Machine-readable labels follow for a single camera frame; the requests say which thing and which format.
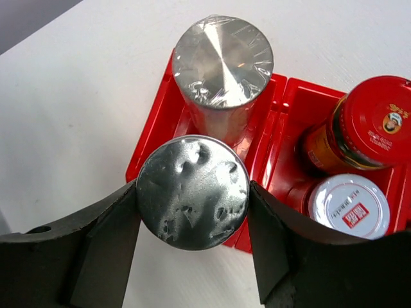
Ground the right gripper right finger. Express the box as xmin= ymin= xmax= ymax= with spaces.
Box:
xmin=248 ymin=182 xmax=410 ymax=307

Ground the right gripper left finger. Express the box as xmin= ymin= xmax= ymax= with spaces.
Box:
xmin=1 ymin=182 xmax=141 ymax=307

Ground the white lid brown spice jar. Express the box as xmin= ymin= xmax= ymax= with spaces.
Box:
xmin=287 ymin=173 xmax=392 ymax=241

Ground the silver lid blue label jar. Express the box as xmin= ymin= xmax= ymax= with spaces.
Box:
xmin=136 ymin=135 xmax=250 ymax=251

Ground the red lid dark sauce jar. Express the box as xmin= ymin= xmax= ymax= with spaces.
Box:
xmin=301 ymin=76 xmax=410 ymax=174

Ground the silver lid white powder jar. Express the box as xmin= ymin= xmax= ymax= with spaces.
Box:
xmin=171 ymin=15 xmax=274 ymax=146

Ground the red plastic organizer tray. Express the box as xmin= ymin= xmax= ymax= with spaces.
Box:
xmin=125 ymin=47 xmax=411 ymax=255

